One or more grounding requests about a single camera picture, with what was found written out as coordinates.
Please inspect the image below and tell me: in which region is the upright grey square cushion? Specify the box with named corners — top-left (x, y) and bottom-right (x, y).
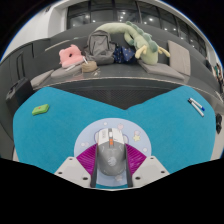
top-left (167, 39), bottom-right (192, 77)

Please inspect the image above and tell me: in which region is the small green eraser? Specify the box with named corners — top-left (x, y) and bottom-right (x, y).
top-left (31, 103), bottom-right (51, 117)

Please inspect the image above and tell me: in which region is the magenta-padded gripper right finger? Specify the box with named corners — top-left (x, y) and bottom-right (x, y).
top-left (123, 143), bottom-right (171, 189)

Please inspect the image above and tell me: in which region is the small tan pouch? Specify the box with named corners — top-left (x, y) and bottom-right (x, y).
top-left (81, 60), bottom-right (99, 74)

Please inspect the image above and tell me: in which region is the person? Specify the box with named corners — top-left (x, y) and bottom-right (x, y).
top-left (215, 63), bottom-right (224, 81)

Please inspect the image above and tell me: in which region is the pink plush cushion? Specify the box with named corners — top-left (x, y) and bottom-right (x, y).
top-left (58, 44), bottom-right (85, 69)

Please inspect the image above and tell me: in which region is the white marker with blue cap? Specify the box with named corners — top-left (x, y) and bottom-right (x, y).
top-left (189, 97), bottom-right (206, 112)

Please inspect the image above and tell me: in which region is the grey and white computer mouse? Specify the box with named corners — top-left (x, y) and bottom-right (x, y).
top-left (95, 127), bottom-right (128, 177)

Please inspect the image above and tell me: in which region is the white marker with black cap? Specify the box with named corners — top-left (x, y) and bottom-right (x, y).
top-left (187, 98), bottom-right (205, 118)

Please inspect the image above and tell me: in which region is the flat grey seat cushion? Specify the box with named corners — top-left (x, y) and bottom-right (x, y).
top-left (49, 64), bottom-right (84, 79)
top-left (137, 59), bottom-right (185, 81)
top-left (30, 69), bottom-right (54, 89)

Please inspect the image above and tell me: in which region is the black suitcase with handle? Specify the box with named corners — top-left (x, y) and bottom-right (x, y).
top-left (5, 53), bottom-right (34, 116)

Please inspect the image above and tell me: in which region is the grey backpack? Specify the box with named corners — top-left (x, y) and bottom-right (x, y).
top-left (83, 29), bottom-right (117, 66)

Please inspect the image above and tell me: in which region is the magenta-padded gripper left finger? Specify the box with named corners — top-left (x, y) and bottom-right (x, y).
top-left (53, 143), bottom-right (100, 190)

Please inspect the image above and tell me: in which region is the round light blue mouse pad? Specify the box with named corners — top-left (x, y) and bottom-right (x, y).
top-left (73, 119), bottom-right (152, 187)

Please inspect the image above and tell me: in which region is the green plush dragon toy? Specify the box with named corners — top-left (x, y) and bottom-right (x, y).
top-left (44, 20), bottom-right (171, 66)

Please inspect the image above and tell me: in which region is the dark blue starry bag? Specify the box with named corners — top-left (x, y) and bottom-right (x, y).
top-left (112, 45), bottom-right (138, 65)

